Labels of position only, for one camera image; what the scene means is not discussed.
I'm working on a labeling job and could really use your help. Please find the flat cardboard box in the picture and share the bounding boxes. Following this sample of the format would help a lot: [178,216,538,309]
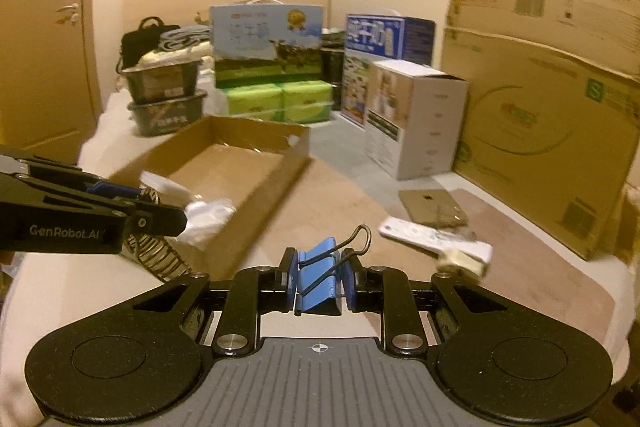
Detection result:
[446,0,640,82]

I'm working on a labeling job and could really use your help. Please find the metal door handle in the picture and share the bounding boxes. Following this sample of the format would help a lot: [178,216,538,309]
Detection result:
[56,3,81,25]

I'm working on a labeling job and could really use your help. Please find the white product box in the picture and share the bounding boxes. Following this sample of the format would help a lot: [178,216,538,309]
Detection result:
[363,59,469,180]

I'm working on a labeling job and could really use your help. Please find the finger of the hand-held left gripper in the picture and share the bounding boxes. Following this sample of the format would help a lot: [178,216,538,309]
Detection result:
[0,147,142,201]
[0,173,189,239]

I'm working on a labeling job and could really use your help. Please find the large cardboard box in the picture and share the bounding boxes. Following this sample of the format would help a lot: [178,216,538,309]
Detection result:
[440,27,640,260]

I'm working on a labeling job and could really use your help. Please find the wooden door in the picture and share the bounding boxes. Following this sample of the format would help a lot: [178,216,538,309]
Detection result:
[0,0,103,148]

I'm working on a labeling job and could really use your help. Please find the dark green box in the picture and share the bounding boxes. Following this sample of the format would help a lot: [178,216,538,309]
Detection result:
[320,47,347,112]

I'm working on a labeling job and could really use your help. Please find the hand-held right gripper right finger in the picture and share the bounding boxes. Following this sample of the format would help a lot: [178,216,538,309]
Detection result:
[341,249,506,355]

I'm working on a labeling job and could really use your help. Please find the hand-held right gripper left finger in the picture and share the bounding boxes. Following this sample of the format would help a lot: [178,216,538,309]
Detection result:
[132,247,301,356]

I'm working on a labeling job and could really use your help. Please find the green pasture milk box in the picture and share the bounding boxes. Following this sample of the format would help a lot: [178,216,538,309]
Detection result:
[209,3,323,88]

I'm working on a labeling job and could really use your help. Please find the shallow cardboard tray box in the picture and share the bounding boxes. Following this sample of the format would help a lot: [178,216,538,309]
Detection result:
[107,114,311,265]

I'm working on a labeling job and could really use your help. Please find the green tissue multipack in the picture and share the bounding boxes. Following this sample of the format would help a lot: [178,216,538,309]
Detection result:
[222,79,335,125]

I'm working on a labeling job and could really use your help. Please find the black food bowl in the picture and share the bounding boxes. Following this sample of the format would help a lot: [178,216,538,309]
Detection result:
[120,59,202,105]

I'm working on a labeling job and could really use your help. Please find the stacked dark plastic crates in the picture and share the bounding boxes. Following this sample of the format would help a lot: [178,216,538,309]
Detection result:
[127,89,208,138]

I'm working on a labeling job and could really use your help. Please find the grey folded cloth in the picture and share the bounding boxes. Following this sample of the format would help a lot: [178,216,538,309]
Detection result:
[160,25,211,52]

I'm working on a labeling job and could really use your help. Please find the black bag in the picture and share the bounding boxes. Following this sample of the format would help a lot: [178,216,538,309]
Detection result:
[116,18,181,75]

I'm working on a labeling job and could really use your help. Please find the blue binder clip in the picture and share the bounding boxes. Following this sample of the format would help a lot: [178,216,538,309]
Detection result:
[294,225,372,315]

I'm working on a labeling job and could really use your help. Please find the blue milk carton box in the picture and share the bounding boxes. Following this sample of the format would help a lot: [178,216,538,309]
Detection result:
[344,13,436,128]

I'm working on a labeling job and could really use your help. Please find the white remote control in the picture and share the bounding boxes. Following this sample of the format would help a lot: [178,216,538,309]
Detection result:
[378,216,493,264]

